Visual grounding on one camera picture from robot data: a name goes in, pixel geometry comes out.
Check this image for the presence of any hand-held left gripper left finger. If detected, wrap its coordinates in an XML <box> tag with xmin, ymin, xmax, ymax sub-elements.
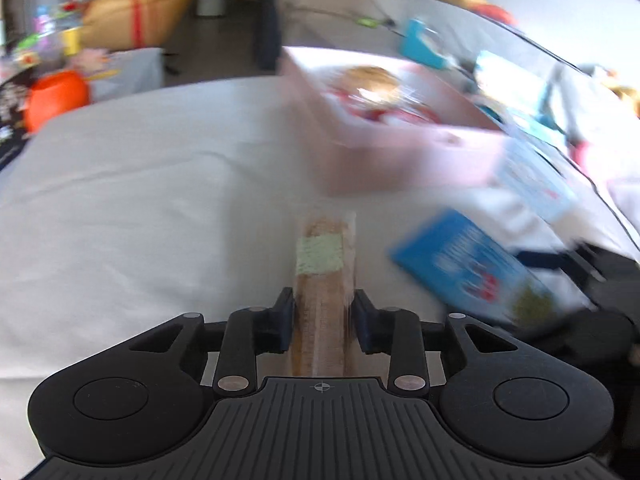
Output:
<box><xmin>129</xmin><ymin>287</ymin><xmax>296</xmax><ymax>396</ymax></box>

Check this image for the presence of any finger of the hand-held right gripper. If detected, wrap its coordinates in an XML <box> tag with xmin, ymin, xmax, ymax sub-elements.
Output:
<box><xmin>517</xmin><ymin>247</ymin><xmax>606</xmax><ymax>283</ymax></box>

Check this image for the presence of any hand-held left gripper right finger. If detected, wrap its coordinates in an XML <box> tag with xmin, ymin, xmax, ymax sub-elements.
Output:
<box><xmin>350</xmin><ymin>289</ymin><xmax>518</xmax><ymax>395</ymax></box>

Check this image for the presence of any blue labelled clear packet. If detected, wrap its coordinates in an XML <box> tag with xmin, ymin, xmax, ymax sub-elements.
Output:
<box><xmin>389</xmin><ymin>210</ymin><xmax>558</xmax><ymax>328</ymax></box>

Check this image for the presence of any pink cardboard box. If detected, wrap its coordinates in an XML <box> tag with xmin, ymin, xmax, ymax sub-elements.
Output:
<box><xmin>277</xmin><ymin>45</ymin><xmax>507</xmax><ymax>197</ymax></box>

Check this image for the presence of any large red white snack bag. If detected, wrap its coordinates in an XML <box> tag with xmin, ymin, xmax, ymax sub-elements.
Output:
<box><xmin>325</xmin><ymin>87</ymin><xmax>443</xmax><ymax>126</ymax></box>

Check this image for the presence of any bread bun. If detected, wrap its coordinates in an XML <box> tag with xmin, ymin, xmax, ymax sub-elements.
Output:
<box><xmin>340</xmin><ymin>65</ymin><xmax>403</xmax><ymax>103</ymax></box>

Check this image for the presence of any light blue picture book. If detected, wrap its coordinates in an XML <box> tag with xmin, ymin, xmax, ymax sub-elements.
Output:
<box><xmin>492</xmin><ymin>135</ymin><xmax>578</xmax><ymax>225</ymax></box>

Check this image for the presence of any pink cloth item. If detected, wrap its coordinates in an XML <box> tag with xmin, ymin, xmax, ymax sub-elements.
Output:
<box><xmin>572</xmin><ymin>140</ymin><xmax>601</xmax><ymax>173</ymax></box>

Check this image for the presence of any white yellow picture book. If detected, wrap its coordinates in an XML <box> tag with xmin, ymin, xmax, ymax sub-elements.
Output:
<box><xmin>472</xmin><ymin>50</ymin><xmax>548</xmax><ymax>128</ymax></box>

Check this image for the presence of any orange pillow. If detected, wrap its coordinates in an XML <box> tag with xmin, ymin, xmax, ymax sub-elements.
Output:
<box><xmin>475</xmin><ymin>4</ymin><xmax>518</xmax><ymax>26</ymax></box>

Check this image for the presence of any blue plastic toy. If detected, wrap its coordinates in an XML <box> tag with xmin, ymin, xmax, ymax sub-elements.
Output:
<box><xmin>400</xmin><ymin>17</ymin><xmax>451</xmax><ymax>70</ymax></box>

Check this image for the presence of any grey low cabinet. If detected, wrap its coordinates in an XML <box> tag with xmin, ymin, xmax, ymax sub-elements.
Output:
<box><xmin>90</xmin><ymin>47</ymin><xmax>166</xmax><ymax>102</ymax></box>

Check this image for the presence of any dark blue partition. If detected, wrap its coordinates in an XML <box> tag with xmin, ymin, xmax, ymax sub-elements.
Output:
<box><xmin>257</xmin><ymin>0</ymin><xmax>421</xmax><ymax>72</ymax></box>

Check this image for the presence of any orange ball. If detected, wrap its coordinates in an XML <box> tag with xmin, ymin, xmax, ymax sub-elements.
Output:
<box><xmin>24</xmin><ymin>70</ymin><xmax>92</xmax><ymax>135</ymax></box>

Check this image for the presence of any yellow armchair with red ribbon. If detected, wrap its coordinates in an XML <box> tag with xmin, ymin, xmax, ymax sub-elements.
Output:
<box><xmin>80</xmin><ymin>0</ymin><xmax>197</xmax><ymax>52</ymax></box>

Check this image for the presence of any pile of colourful toys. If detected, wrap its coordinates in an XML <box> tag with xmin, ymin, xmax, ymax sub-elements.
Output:
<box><xmin>0</xmin><ymin>2</ymin><xmax>108</xmax><ymax>81</ymax></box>

